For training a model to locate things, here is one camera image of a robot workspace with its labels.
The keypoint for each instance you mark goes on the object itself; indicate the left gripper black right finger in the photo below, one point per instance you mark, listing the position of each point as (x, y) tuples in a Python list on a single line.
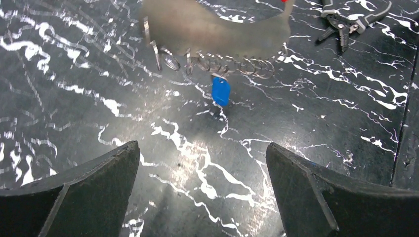
[(315, 201)]

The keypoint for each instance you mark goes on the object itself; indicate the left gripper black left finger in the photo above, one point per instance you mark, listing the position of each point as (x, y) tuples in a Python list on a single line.
[(88, 200)]

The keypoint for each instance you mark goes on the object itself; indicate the blue key tag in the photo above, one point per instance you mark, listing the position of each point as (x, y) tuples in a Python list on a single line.
[(220, 91)]

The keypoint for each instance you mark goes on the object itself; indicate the metal plate with red handle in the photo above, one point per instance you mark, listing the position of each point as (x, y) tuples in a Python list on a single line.
[(175, 28)]

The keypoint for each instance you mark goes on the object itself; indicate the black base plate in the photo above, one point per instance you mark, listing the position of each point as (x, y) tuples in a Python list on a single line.
[(406, 171)]

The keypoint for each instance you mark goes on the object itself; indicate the black handled pliers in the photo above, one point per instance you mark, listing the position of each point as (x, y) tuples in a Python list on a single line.
[(344, 26)]

